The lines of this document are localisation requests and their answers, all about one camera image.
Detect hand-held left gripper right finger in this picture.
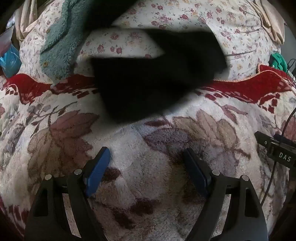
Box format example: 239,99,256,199
183,148,269,241

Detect beige cloth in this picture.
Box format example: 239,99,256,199
251,0,285,44
15,0,50,42

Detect black cable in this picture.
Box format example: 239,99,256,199
261,108,296,207

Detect black pants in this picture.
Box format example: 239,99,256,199
89,29,228,124

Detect blue plastic bag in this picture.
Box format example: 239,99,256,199
0,44,22,78

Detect thin grey cable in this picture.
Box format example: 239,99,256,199
225,51,263,57

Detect small-flower print bed sheet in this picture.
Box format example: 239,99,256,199
20,0,281,84

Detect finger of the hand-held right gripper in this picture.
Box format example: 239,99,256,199
254,131,278,151

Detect red and white floral blanket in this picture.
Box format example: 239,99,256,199
0,65,296,241

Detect green cloth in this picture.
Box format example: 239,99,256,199
268,53,289,71

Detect teal fuzzy garment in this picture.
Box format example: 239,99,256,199
39,0,93,79

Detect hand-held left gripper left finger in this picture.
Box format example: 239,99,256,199
24,146,111,241

